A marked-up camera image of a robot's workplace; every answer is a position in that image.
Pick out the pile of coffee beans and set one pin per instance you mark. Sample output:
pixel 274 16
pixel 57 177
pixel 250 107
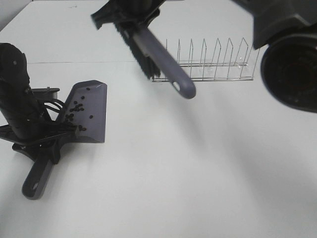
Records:
pixel 75 109

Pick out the grey plastic dustpan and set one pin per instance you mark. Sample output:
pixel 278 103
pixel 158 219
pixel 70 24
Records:
pixel 36 181

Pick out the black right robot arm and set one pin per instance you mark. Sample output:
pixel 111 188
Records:
pixel 287 27

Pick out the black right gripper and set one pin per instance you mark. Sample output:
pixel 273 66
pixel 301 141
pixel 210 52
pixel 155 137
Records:
pixel 127 11

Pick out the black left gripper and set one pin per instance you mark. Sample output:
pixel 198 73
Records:
pixel 29 123

